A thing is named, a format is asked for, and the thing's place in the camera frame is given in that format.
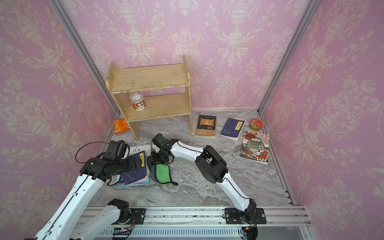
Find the white book blue swirl cover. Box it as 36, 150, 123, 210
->
115, 145, 152, 189

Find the dark blue book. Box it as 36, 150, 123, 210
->
118, 151, 149, 187

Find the green cloth with black trim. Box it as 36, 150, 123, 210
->
147, 156, 179, 186

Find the black and tan book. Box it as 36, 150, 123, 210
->
195, 115, 217, 139

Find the dark purple book yellow label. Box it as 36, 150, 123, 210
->
220, 118, 245, 141

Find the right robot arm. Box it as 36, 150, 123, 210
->
152, 134, 257, 224

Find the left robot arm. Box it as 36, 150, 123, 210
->
34, 141, 144, 240

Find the red illustrated Chinese book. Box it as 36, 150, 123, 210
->
240, 130, 270, 165

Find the orange snack packet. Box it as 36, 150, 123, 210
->
113, 118, 130, 135

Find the white plastic jar red label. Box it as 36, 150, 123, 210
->
129, 92, 146, 111

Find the wooden two-tier shelf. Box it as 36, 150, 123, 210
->
105, 56, 193, 140

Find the red round tin can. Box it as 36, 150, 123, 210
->
249, 118, 264, 131

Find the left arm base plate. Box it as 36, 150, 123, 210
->
111, 208, 146, 226

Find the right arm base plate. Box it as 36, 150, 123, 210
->
222, 208, 267, 225

